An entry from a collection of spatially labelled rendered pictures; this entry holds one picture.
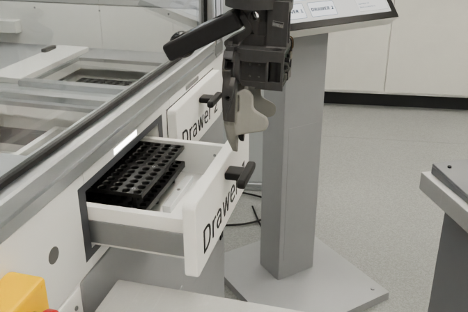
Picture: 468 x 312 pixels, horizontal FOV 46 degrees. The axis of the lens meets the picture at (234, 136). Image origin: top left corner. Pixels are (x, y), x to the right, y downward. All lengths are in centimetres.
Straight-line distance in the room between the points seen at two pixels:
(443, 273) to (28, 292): 90
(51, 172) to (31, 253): 9
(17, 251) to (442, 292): 91
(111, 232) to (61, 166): 13
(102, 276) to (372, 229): 173
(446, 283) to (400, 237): 116
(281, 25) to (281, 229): 127
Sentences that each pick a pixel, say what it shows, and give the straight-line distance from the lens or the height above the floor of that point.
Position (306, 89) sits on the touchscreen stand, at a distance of 174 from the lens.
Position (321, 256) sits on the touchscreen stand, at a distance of 217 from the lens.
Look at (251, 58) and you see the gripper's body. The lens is 70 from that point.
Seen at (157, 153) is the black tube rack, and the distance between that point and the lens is 90.
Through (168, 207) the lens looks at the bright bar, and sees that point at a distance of 84.
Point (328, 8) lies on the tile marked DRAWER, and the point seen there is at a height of 100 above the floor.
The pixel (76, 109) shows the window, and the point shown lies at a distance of 75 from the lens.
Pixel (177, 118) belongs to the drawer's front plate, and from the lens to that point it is 100.
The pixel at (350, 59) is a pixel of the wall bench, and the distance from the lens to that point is 375.
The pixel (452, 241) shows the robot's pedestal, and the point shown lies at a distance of 122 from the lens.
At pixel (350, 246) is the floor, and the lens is 231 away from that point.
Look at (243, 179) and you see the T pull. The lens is 78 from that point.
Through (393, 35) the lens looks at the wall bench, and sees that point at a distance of 374.
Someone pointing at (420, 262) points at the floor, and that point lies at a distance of 229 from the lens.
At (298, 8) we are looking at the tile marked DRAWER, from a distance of 156.
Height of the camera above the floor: 127
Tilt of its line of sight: 23 degrees down
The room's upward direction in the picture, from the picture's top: straight up
